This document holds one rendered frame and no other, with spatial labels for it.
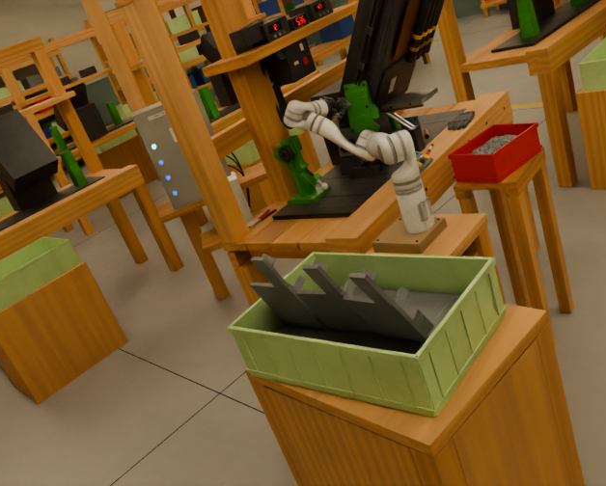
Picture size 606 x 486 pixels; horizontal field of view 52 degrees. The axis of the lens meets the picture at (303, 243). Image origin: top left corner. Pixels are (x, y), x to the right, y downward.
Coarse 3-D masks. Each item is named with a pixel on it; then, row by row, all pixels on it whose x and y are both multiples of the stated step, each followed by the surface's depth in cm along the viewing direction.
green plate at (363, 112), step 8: (344, 88) 264; (352, 88) 262; (360, 88) 259; (368, 88) 258; (352, 96) 263; (360, 96) 260; (368, 96) 258; (352, 104) 264; (360, 104) 261; (368, 104) 259; (352, 112) 265; (360, 112) 262; (368, 112) 260; (376, 112) 265; (352, 120) 266; (360, 120) 263; (368, 120) 261; (352, 128) 267; (360, 128) 264
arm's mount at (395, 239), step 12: (396, 228) 212; (432, 228) 202; (444, 228) 206; (384, 240) 206; (396, 240) 203; (408, 240) 200; (420, 240) 197; (432, 240) 201; (384, 252) 206; (396, 252) 203; (408, 252) 199; (420, 252) 196
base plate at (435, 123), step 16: (448, 112) 311; (400, 128) 314; (432, 128) 295; (336, 176) 279; (384, 176) 258; (336, 192) 261; (352, 192) 254; (368, 192) 248; (288, 208) 263; (304, 208) 256; (320, 208) 249; (336, 208) 244; (352, 208) 238
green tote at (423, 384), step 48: (384, 288) 186; (432, 288) 174; (480, 288) 152; (240, 336) 170; (288, 336) 157; (432, 336) 136; (480, 336) 153; (336, 384) 155; (384, 384) 143; (432, 384) 136
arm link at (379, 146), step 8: (376, 136) 208; (384, 136) 195; (368, 144) 215; (376, 144) 198; (384, 144) 192; (392, 144) 191; (376, 152) 201; (384, 152) 192; (392, 152) 191; (384, 160) 194; (392, 160) 193
